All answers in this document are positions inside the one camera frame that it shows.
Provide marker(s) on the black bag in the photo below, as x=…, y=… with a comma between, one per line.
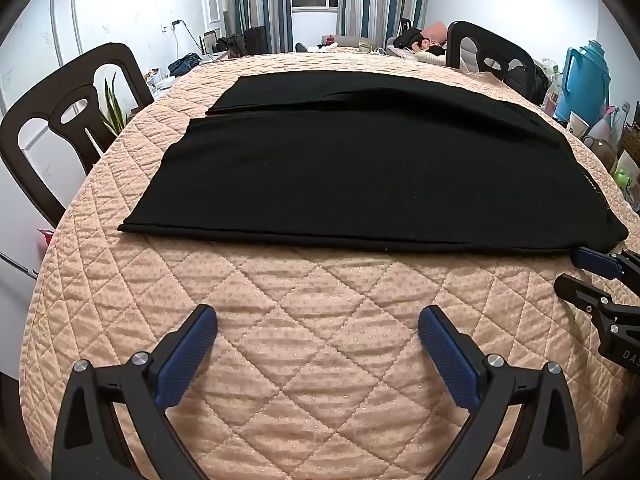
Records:
x=185, y=62

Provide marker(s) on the glass jar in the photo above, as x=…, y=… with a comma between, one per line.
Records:
x=600, y=150

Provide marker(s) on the green potted plant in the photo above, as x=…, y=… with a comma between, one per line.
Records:
x=112, y=110

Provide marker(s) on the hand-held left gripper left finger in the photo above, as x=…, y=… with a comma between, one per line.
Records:
x=192, y=355

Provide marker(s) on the small red item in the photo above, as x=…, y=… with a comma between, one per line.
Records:
x=45, y=236

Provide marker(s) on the dark handbag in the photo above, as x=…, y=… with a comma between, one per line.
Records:
x=230, y=45

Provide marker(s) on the white cup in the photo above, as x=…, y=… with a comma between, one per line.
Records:
x=577, y=125

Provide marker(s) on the green frog toy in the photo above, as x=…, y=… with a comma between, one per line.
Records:
x=622, y=178

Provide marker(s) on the wall socket with charger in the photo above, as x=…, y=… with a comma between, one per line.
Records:
x=172, y=25

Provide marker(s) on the blue thermos jug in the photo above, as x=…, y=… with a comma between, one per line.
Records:
x=582, y=85

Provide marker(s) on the black pants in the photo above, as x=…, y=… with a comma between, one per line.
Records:
x=350, y=170

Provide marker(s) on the peach quilted blanket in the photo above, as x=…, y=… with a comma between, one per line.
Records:
x=300, y=310

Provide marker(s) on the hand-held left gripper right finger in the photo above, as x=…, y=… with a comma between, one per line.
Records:
x=447, y=355

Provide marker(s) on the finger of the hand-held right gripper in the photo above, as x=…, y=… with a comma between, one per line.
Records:
x=587, y=259
x=580, y=290

